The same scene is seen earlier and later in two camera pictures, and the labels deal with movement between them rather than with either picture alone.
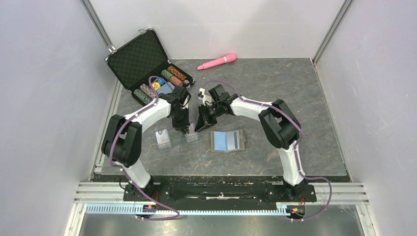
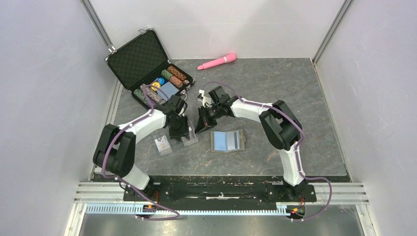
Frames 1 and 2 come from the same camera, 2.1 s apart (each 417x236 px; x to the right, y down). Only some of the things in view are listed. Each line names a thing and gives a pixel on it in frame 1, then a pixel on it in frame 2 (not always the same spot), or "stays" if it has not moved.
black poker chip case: (141, 65) stays
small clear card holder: (163, 137) to (163, 145)
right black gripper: (204, 121) stays
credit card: (233, 140) stays
